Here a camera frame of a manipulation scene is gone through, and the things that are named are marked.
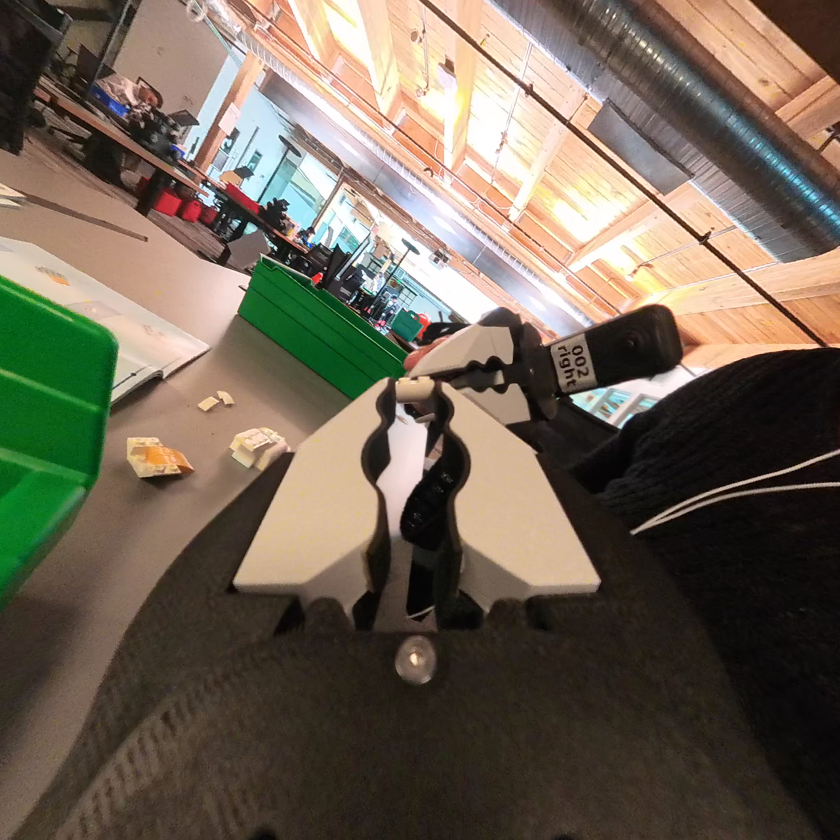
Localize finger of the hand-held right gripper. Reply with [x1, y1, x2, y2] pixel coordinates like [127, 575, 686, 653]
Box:
[407, 325, 527, 382]
[453, 367, 559, 427]

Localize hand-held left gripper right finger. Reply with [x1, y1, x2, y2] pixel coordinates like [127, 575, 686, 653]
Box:
[434, 381, 601, 613]

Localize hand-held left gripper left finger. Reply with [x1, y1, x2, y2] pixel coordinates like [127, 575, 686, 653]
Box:
[234, 378, 400, 616]

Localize white and orange lego assembly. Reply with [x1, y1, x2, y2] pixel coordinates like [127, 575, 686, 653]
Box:
[126, 436, 195, 480]

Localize person's right hand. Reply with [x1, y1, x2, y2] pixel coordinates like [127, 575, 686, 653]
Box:
[403, 335, 461, 373]

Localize black floor lamp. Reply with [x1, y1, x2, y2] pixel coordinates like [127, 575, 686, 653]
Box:
[386, 238, 425, 291]
[259, 134, 303, 206]

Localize green stacked plastic bins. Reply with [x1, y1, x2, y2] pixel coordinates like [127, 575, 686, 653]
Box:
[237, 255, 408, 400]

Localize black computer monitor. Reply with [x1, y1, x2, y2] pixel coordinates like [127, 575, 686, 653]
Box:
[325, 243, 357, 291]

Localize black ceiling track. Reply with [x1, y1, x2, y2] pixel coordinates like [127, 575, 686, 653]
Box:
[419, 0, 826, 347]

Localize person's black sweater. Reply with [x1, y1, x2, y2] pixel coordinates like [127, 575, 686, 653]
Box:
[512, 347, 840, 840]

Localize white instruction booklet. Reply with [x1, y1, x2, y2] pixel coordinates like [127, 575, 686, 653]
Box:
[0, 236, 211, 403]

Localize large green plastic bin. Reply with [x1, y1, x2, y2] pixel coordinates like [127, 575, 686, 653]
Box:
[0, 275, 119, 613]

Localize dark metal strip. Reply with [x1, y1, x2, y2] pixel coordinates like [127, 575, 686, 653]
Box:
[18, 189, 149, 243]

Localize long wooden workbench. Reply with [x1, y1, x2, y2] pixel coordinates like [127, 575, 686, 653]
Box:
[33, 82, 309, 258]

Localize blue plastic crate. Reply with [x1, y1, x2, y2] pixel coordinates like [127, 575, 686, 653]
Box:
[88, 81, 133, 114]

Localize white drawstring cord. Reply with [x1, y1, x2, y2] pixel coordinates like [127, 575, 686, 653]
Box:
[630, 449, 840, 534]
[646, 483, 840, 527]

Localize black duct vent grille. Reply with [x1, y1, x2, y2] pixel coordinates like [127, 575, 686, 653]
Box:
[587, 98, 694, 196]

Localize silver ventilation duct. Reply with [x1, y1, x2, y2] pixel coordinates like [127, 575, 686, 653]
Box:
[489, 0, 840, 258]

